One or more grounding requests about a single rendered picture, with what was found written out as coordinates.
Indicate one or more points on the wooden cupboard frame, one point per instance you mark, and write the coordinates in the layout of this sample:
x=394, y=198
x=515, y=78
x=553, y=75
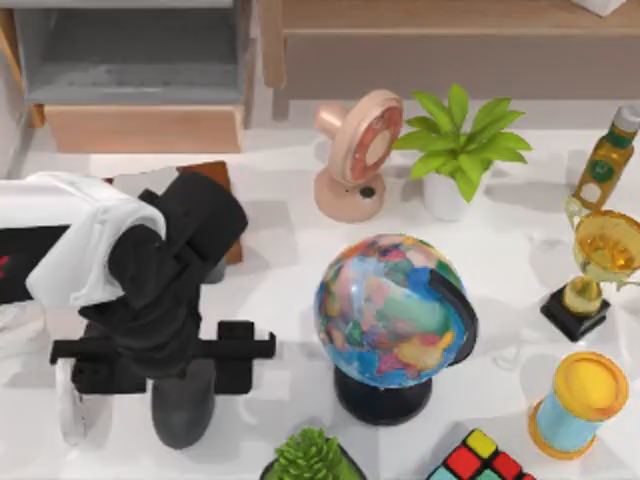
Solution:
x=15, y=60

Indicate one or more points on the white object on shelf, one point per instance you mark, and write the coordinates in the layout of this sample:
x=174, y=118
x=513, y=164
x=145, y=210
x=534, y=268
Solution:
x=607, y=6

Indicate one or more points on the green plant in white pot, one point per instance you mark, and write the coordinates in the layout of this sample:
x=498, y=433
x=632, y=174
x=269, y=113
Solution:
x=457, y=145

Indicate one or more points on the pale wooden drawer front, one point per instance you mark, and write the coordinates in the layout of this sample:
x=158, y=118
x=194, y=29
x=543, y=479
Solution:
x=145, y=127

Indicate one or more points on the colourful puzzle cube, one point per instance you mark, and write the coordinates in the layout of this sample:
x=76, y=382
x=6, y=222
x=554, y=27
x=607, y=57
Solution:
x=480, y=457

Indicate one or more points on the wooden open shelf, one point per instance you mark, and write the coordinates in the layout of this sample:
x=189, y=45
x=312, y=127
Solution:
x=450, y=55

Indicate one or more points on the yellow and blue can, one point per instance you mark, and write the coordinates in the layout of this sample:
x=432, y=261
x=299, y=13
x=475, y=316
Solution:
x=580, y=405

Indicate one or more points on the pink desk fan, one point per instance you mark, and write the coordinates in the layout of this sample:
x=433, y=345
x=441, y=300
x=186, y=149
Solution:
x=365, y=150

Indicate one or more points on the gold trophy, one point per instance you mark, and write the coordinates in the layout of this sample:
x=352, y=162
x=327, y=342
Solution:
x=602, y=250

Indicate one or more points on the colourful globe on black stand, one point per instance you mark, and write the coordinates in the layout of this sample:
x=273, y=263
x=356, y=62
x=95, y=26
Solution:
x=390, y=310

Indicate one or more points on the yellow bottle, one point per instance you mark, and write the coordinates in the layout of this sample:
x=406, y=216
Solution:
x=602, y=160

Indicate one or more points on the brown book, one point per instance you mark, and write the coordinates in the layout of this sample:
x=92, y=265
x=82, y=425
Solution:
x=220, y=175

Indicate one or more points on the green plant in black pot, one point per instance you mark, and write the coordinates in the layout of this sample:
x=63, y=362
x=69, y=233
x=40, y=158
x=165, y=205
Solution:
x=312, y=457

